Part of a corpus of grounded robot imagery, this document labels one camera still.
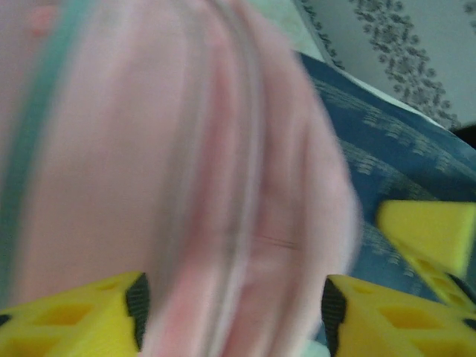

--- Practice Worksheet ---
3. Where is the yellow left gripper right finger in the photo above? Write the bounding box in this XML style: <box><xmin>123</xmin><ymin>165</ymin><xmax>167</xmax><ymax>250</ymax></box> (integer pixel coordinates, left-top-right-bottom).
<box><xmin>321</xmin><ymin>274</ymin><xmax>476</xmax><ymax>357</ymax></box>

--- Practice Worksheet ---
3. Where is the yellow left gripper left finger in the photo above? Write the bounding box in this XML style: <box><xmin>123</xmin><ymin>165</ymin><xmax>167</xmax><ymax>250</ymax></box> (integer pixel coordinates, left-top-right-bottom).
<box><xmin>0</xmin><ymin>271</ymin><xmax>152</xmax><ymax>357</ymax></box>

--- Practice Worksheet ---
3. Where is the dark blue white-print book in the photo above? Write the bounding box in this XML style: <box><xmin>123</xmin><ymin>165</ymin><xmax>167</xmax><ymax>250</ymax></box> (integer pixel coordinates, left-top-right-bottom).
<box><xmin>295</xmin><ymin>51</ymin><xmax>476</xmax><ymax>335</ymax></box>

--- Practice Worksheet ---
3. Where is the pink student backpack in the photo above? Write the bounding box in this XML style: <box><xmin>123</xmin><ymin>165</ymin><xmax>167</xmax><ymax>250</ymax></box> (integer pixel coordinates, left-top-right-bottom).
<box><xmin>0</xmin><ymin>0</ymin><xmax>364</xmax><ymax>357</ymax></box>

